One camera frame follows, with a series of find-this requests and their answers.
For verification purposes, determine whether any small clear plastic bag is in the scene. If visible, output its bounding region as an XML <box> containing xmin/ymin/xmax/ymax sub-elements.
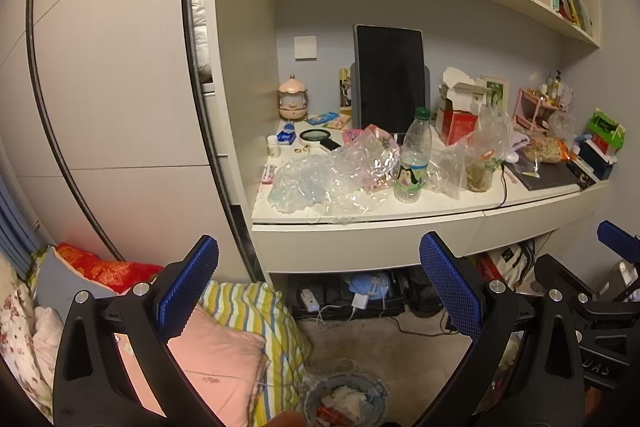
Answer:
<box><xmin>426</xmin><ymin>146</ymin><xmax>465</xmax><ymax>199</ymax></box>

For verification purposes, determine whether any clear plastic water bottle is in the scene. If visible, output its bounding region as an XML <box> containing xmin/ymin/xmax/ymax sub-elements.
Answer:
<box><xmin>394</xmin><ymin>107</ymin><xmax>432</xmax><ymax>204</ymax></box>

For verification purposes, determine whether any pink cartoon plastic bag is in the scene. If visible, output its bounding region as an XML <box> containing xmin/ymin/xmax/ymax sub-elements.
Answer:
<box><xmin>341</xmin><ymin>124</ymin><xmax>400</xmax><ymax>193</ymax></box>

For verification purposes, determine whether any clear bubble wrap sheet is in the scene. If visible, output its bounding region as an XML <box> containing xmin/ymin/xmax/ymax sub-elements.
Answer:
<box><xmin>267</xmin><ymin>152</ymin><xmax>372</xmax><ymax>215</ymax></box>

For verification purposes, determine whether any plastic bag with green print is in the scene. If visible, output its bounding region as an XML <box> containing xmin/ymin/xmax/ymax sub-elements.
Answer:
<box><xmin>454</xmin><ymin>106</ymin><xmax>513</xmax><ymax>193</ymax></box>

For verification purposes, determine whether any round trash bin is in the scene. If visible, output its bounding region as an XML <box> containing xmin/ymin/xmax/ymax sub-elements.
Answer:
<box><xmin>303</xmin><ymin>373</ymin><xmax>388</xmax><ymax>426</ymax></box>

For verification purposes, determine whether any red orange cushion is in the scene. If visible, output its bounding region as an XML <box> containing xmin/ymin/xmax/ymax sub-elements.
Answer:
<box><xmin>55</xmin><ymin>243</ymin><xmax>163</xmax><ymax>294</ymax></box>

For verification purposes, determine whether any green box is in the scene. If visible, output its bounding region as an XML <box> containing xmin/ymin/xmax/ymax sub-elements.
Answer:
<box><xmin>588</xmin><ymin>108</ymin><xmax>626</xmax><ymax>150</ymax></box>

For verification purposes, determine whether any white and red bag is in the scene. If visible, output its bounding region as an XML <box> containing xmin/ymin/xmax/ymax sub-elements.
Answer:
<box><xmin>475</xmin><ymin>244</ymin><xmax>535</xmax><ymax>291</ymax></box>

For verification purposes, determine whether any black laptop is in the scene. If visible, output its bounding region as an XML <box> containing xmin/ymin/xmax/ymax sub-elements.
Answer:
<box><xmin>506</xmin><ymin>156</ymin><xmax>578</xmax><ymax>191</ymax></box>

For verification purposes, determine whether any pink pillow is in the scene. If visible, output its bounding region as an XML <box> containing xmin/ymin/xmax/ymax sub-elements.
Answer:
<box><xmin>117</xmin><ymin>305</ymin><xmax>269</xmax><ymax>427</ymax></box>

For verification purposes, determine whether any bag of nuts snack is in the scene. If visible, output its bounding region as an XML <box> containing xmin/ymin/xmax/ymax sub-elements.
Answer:
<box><xmin>522</xmin><ymin>135</ymin><xmax>570</xmax><ymax>164</ymax></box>

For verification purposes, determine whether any striped yellow blue bedsheet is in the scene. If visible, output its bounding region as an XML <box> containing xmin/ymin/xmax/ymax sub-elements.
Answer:
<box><xmin>200</xmin><ymin>281</ymin><xmax>311</xmax><ymax>426</ymax></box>

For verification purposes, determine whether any pink desk organizer rack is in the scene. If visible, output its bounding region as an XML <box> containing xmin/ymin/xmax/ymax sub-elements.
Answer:
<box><xmin>512</xmin><ymin>89</ymin><xmax>565</xmax><ymax>132</ymax></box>

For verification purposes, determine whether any blue cloth bundle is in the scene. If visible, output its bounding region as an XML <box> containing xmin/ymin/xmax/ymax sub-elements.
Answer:
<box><xmin>347</xmin><ymin>272</ymin><xmax>390</xmax><ymax>300</ymax></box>

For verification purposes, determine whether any white power strip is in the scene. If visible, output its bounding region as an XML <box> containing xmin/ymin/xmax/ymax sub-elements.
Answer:
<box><xmin>299</xmin><ymin>288</ymin><xmax>320</xmax><ymax>313</ymax></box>

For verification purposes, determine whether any white charger adapter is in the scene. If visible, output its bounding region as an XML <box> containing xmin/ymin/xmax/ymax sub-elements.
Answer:
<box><xmin>352</xmin><ymin>294</ymin><xmax>369</xmax><ymax>310</ymax></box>

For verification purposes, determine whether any red and white carton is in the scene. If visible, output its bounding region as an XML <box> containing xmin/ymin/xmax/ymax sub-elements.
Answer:
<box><xmin>435</xmin><ymin>67</ymin><xmax>487</xmax><ymax>146</ymax></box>

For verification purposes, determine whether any pink wrapper stick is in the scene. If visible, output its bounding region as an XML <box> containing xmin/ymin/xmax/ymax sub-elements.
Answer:
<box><xmin>260</xmin><ymin>164</ymin><xmax>277</xmax><ymax>185</ymax></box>

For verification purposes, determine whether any white pill bottle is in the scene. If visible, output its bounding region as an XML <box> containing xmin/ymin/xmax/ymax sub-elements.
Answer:
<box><xmin>267</xmin><ymin>134</ymin><xmax>281</xmax><ymax>158</ymax></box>

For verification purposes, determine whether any blue tissue pack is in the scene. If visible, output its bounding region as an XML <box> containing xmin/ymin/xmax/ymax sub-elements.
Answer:
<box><xmin>277</xmin><ymin>122</ymin><xmax>296</xmax><ymax>145</ymax></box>

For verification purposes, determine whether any black tablet monitor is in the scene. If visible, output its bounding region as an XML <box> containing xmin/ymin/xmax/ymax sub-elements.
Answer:
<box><xmin>352</xmin><ymin>24</ymin><xmax>431</xmax><ymax>134</ymax></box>

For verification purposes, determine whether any pink carousel music box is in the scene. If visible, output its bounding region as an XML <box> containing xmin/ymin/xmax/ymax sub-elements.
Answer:
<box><xmin>278</xmin><ymin>75</ymin><xmax>308</xmax><ymax>121</ymax></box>

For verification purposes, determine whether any framed family photo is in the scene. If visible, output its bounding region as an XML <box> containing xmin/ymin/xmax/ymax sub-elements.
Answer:
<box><xmin>338</xmin><ymin>67</ymin><xmax>352</xmax><ymax>110</ymax></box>

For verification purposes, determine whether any white picture frame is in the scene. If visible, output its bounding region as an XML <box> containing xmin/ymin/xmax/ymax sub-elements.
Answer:
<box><xmin>482</xmin><ymin>76</ymin><xmax>509</xmax><ymax>114</ymax></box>

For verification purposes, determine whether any black handled magnifying glass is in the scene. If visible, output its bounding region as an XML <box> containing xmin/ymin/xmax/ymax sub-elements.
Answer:
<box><xmin>299</xmin><ymin>129</ymin><xmax>341</xmax><ymax>153</ymax></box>

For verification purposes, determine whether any white wall switch plate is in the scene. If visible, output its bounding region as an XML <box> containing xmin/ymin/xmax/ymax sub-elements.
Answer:
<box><xmin>294</xmin><ymin>36</ymin><xmax>318</xmax><ymax>61</ymax></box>

